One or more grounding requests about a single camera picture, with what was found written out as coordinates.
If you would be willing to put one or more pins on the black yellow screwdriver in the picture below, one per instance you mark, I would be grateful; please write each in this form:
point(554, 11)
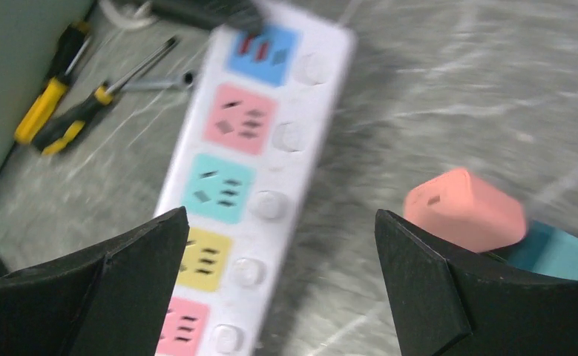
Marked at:
point(60, 131)

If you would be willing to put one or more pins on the silver ratchet wrench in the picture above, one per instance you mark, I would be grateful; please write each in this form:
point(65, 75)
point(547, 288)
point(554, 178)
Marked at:
point(179, 81)

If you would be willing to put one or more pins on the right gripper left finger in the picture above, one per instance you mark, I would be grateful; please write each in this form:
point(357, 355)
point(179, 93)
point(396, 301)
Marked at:
point(110, 298)

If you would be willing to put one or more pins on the clear plastic storage bin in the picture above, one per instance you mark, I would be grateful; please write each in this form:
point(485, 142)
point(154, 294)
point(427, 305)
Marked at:
point(29, 30)

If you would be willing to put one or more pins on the white long power strip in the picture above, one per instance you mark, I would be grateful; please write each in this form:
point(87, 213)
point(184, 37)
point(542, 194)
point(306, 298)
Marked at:
point(251, 139)

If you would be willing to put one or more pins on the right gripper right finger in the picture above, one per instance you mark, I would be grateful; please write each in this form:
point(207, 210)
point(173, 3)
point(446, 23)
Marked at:
point(446, 300)

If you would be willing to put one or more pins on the orange plug adapter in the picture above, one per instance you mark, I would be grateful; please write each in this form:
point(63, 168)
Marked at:
point(463, 209)

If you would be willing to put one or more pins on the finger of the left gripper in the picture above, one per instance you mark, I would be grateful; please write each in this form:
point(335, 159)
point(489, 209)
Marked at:
point(207, 15)

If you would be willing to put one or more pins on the yellow black small tool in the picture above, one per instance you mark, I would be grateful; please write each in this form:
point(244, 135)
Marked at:
point(70, 46)

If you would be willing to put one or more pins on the teal plug adapter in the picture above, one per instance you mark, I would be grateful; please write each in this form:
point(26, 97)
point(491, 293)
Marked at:
point(545, 249)

